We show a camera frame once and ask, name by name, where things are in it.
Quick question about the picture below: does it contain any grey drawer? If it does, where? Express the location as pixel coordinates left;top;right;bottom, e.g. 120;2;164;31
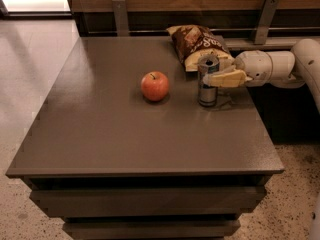
63;220;240;240
30;186;266;218

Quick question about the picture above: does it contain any metal wall bracket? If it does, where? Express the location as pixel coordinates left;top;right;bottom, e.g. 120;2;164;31
112;0;129;37
252;0;280;45

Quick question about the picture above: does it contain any upper grey drawer front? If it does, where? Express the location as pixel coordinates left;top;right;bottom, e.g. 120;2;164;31
30;186;266;218

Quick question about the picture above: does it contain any horizontal metal rail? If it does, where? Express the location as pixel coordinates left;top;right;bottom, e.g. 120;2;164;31
88;25;320;38

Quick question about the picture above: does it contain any lower grey drawer front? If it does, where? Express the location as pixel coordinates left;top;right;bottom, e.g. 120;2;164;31
63;220;240;240

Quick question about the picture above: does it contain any grey drawer cabinet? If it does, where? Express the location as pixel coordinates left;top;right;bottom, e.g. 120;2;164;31
7;37;283;224

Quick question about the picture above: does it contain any blue silver redbull can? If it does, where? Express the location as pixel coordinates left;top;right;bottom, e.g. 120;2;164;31
197;54;220;107

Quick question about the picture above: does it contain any red apple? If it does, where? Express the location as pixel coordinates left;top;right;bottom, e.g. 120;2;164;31
140;71;169;102

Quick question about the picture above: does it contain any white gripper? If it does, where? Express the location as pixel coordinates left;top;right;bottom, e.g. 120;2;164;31
203;50;272;88

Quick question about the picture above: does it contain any brown yellow chip bag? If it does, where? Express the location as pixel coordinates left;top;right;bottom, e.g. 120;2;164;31
170;32;234;72

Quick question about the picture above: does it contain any right metal wall bracket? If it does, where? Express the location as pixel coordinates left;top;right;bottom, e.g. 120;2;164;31
252;0;280;45

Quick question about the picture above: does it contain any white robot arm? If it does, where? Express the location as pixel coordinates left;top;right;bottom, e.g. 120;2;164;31
198;39;320;112

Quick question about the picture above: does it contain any left metal wall bracket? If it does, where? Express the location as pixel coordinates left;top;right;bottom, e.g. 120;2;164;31
112;0;129;37

